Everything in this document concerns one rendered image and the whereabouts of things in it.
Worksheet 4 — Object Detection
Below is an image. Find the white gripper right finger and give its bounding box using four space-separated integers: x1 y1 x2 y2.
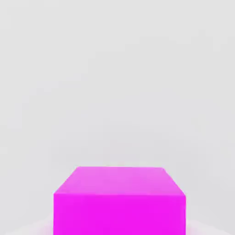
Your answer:
185 218 228 235

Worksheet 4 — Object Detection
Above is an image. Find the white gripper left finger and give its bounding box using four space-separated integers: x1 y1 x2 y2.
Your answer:
12 215 54 235

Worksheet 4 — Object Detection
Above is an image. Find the small magenta cube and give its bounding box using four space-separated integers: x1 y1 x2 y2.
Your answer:
53 166 187 235

